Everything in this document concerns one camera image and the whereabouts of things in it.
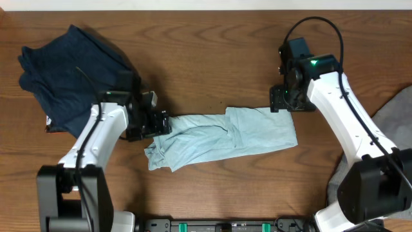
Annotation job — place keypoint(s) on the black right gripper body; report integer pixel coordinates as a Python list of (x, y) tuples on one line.
[(286, 98)]

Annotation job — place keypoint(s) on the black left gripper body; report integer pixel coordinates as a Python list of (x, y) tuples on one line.
[(159, 123)]

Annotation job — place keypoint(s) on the light blue t-shirt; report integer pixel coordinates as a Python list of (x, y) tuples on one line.
[(236, 133)]

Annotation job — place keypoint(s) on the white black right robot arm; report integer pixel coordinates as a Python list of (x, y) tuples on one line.
[(378, 182)]

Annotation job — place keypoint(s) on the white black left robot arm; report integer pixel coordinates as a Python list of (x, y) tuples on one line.
[(73, 195)]

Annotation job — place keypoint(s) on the folded navy blue garment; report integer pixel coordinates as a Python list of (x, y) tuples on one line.
[(65, 74)]

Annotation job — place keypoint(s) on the grey garment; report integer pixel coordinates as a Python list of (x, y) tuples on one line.
[(394, 120)]

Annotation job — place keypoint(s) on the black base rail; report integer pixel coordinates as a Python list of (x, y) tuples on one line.
[(283, 224)]

